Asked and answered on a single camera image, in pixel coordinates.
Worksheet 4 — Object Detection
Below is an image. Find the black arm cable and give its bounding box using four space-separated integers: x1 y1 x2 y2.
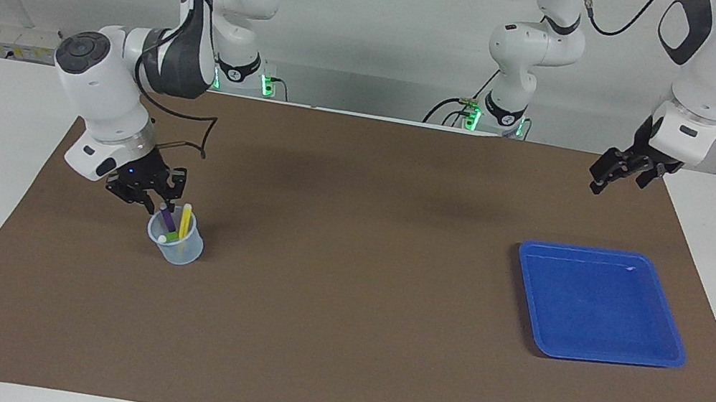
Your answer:
120 0 240 163
572 0 665 45

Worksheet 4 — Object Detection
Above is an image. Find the clear plastic cup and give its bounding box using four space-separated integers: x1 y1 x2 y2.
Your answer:
142 203 209 270

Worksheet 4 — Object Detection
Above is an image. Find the blue plastic tray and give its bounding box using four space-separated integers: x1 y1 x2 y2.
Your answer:
502 233 703 380

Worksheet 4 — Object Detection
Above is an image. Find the black base cable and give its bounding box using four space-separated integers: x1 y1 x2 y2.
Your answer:
423 56 499 135

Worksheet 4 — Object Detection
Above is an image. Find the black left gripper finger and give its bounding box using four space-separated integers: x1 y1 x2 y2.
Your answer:
633 159 666 193
585 144 637 201

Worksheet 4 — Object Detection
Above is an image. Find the brown table mat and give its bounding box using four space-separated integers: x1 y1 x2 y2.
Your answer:
0 52 716 402

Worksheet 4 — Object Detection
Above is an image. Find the white power strip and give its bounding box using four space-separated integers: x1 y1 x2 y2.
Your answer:
0 20 78 70

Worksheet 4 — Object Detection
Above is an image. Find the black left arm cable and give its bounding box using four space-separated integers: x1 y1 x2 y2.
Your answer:
572 0 665 45

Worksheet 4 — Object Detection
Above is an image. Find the yellow marker pen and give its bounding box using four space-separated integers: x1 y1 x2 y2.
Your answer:
176 202 194 240

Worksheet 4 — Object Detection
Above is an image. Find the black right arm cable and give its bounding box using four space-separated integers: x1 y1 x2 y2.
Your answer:
120 0 240 163

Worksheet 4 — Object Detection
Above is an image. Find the purple marker pen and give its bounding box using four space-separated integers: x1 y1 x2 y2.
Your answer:
154 201 181 235

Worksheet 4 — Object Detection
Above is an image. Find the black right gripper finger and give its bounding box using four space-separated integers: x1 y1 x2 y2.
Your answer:
162 165 189 201
133 188 159 217

